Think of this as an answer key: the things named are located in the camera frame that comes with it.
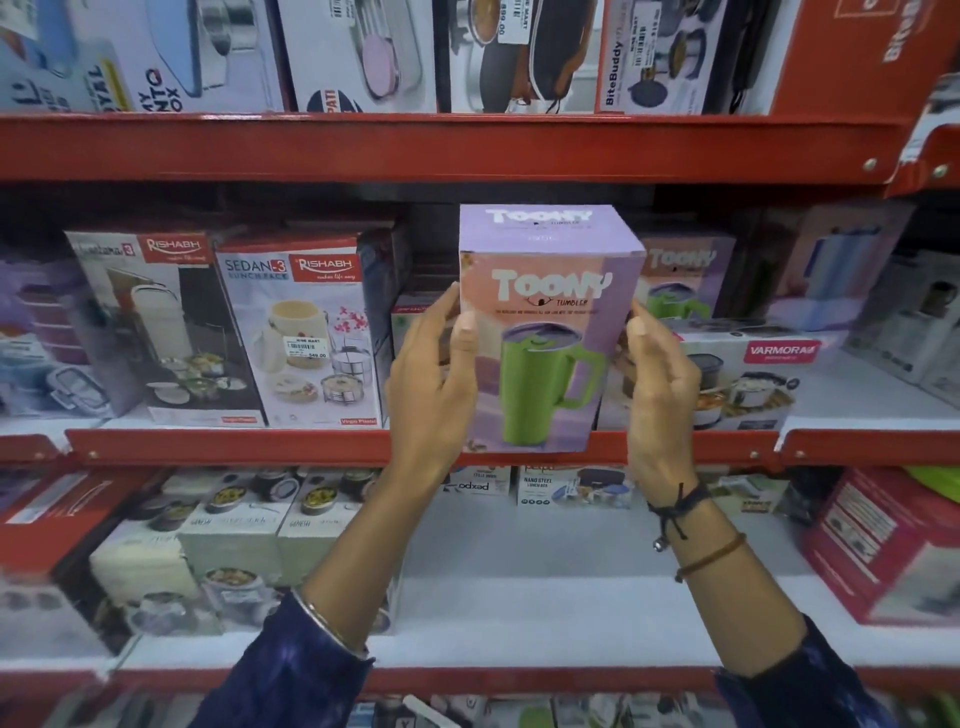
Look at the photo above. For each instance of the white steel lunch box carton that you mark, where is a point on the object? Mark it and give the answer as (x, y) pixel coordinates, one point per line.
(757, 375)

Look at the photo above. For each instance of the person's left hand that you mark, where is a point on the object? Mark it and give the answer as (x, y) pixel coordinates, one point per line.
(427, 397)

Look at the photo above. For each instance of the purple stacked lunch box carton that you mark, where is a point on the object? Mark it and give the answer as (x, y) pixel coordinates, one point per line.
(41, 337)

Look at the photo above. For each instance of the white blue steel lunchbox carton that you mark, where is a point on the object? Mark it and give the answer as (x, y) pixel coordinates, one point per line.
(574, 486)

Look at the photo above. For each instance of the red white-label carton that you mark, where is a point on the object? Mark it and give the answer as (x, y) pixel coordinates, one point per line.
(885, 547)

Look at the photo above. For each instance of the person's left forearm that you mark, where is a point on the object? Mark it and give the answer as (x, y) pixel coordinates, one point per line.
(367, 547)

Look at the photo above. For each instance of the large red carton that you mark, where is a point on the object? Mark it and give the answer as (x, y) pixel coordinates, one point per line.
(855, 52)

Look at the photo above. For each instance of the pink blue jug box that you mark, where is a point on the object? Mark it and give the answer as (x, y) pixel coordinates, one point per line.
(840, 262)

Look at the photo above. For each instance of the white tiffin carrier box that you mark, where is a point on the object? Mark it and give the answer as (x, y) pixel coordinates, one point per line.
(165, 330)

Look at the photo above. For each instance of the person's right forearm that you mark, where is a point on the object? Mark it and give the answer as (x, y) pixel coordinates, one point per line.
(720, 600)

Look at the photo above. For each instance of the pale green lunch box carton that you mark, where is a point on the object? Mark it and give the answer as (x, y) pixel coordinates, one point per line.
(322, 525)
(232, 540)

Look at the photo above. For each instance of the red metal shelf rack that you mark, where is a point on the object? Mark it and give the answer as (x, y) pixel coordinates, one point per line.
(450, 146)

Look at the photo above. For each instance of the grey white appliance box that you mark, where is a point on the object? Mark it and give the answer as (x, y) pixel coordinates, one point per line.
(911, 322)

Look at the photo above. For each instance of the silver bangle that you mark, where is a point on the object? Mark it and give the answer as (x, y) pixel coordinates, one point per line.
(330, 621)

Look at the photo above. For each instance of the purple tumbler box green mug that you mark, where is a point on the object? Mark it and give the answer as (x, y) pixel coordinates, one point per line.
(551, 262)
(686, 281)

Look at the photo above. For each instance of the cream floral lunch pack box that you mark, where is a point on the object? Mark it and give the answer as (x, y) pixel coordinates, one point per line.
(307, 337)

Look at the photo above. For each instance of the dark blue left sleeve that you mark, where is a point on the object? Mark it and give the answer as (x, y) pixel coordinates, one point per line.
(292, 675)

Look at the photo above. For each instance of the dark blue right sleeve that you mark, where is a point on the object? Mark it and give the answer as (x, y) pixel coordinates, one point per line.
(802, 690)

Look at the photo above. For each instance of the person's left thumb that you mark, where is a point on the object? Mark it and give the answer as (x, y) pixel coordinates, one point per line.
(466, 345)

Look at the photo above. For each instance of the white pink lunch box carton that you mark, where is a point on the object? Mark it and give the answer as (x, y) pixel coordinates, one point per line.
(360, 56)

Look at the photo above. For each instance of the small white green carton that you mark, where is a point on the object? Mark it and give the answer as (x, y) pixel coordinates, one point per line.
(746, 495)

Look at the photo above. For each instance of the blue lunch box carton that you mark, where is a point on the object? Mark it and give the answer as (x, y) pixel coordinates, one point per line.
(52, 56)

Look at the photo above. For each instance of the person's right thumb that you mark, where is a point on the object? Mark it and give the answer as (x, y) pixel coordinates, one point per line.
(634, 356)

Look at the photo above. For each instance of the white blue container set carton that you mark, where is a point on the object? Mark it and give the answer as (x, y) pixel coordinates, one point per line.
(675, 56)

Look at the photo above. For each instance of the red flat carton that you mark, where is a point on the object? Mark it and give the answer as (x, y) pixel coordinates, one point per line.
(60, 517)

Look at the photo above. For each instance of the cream lunch box carton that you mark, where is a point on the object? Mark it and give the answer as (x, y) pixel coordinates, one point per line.
(139, 555)

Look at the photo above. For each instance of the black cookware carton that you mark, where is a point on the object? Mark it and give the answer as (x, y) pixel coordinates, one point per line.
(525, 52)

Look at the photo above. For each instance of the small white lunch box carton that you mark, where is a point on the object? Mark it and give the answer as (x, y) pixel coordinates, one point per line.
(480, 480)

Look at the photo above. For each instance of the dark blue sleeve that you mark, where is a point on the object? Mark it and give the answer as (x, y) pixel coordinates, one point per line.
(802, 690)
(292, 675)

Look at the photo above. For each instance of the person's right hand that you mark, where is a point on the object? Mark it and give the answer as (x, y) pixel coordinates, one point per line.
(664, 405)

